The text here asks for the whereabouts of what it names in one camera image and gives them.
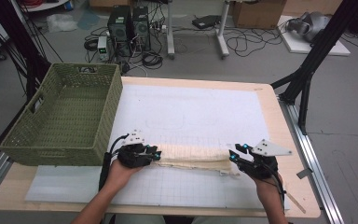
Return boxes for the white desk leg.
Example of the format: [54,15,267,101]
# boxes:
[215,0,231,60]
[166,0,176,60]

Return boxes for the white floor board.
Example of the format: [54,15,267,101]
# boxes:
[278,15,351,57]

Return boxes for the white power supply box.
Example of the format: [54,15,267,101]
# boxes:
[97,35,110,62]

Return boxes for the slim black computer tower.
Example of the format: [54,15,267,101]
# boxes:
[131,6,152,52]

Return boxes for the black floor cable tangle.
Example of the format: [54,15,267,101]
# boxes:
[223,26,287,58]

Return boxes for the black metal frame stand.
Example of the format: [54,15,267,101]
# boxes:
[0,0,52,103]
[269,0,358,135]

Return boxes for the clear plastic bag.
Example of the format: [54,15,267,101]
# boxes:
[46,13,78,34]

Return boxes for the thin wooden stick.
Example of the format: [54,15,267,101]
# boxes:
[284,190,308,215]

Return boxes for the large black computer tower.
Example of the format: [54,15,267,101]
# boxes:
[106,5,133,58]

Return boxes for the brown cardboard box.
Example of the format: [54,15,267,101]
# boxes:
[231,0,287,30]

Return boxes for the white grid mat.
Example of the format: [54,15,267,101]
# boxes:
[24,83,290,210]

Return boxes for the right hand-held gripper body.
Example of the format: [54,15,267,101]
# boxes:
[239,138,294,181]

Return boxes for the thick black gripper cable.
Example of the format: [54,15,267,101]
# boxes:
[98,133,131,191]

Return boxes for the grey tape piece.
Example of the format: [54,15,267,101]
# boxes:
[296,167,314,180]

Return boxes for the green woven basket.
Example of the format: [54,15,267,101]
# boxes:
[0,63,124,167]

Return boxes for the person's left hand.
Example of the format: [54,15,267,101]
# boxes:
[106,159,145,191]

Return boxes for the coiled black cable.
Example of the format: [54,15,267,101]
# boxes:
[141,50,164,70]

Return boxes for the cream egg print cloth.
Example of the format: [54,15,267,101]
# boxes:
[152,143,241,178]

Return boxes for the round white table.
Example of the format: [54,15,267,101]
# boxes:
[18,0,73,13]

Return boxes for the flat black device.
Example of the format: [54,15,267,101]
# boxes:
[191,14,222,30]

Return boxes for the person's right hand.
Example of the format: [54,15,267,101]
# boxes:
[253,175,284,203]

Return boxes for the grey helmet-shaped device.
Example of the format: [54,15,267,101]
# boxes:
[285,11,332,43]

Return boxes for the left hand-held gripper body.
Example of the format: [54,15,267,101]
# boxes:
[117,129,154,169]

